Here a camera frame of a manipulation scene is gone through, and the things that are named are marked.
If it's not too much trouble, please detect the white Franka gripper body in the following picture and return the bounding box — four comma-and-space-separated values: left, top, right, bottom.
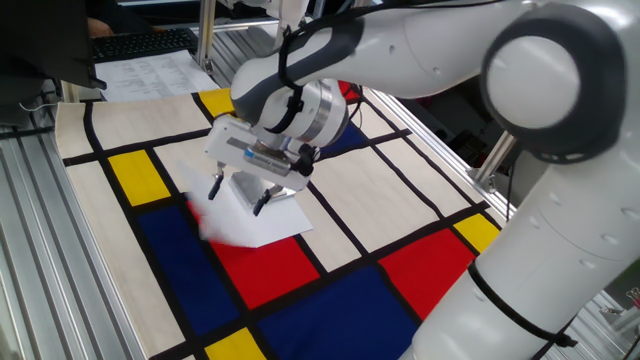
203, 113, 312, 193

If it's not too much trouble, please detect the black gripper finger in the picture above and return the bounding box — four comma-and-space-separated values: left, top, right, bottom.
252, 184, 285, 218
207, 160, 227, 202

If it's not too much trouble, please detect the white paper sheet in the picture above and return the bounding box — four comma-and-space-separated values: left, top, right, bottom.
177, 159, 315, 250

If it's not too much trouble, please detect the Mondrian pattern tablecloth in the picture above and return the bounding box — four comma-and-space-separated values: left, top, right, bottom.
54, 79, 504, 360

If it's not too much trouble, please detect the printed paper document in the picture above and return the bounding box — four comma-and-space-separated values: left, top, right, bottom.
94, 49, 221, 104

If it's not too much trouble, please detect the black computer keyboard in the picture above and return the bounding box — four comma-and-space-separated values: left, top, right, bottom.
91, 27, 200, 64

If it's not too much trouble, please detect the person in dark clothing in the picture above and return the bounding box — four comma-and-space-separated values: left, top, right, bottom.
84, 0, 166, 37

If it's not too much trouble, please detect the black computer monitor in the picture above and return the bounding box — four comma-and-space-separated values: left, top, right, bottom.
0, 0, 108, 126

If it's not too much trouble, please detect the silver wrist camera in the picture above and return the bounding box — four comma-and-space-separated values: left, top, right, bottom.
242, 142, 295, 178

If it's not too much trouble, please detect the aluminium frame post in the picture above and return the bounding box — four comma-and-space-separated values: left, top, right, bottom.
472, 130, 517, 194
196, 0, 217, 75

